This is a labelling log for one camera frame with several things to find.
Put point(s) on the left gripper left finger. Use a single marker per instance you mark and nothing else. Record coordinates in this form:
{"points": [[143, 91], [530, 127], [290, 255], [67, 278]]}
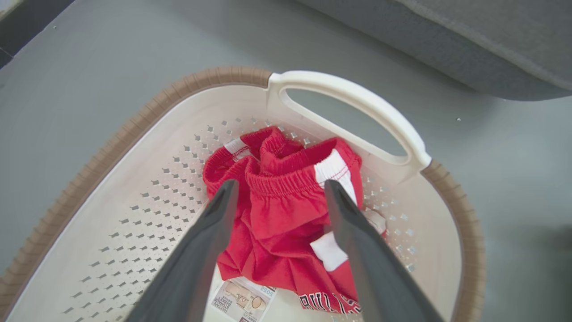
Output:
{"points": [[192, 273]]}

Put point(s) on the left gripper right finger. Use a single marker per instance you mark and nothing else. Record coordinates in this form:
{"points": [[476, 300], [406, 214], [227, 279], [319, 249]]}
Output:
{"points": [[375, 273]]}

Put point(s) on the red jersey with black trim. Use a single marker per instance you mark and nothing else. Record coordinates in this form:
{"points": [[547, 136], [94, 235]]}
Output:
{"points": [[326, 303]]}

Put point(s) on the red shorts with elastic waistband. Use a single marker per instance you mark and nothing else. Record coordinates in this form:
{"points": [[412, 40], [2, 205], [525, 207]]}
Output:
{"points": [[281, 201]]}

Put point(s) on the paper product label sticker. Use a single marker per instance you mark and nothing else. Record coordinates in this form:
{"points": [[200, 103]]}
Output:
{"points": [[243, 299]]}

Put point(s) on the white perforated laundry basket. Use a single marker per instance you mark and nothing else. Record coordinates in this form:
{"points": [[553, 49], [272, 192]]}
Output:
{"points": [[134, 179]]}

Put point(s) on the black baseboard strip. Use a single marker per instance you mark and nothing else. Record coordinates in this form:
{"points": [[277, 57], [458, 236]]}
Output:
{"points": [[27, 22]]}

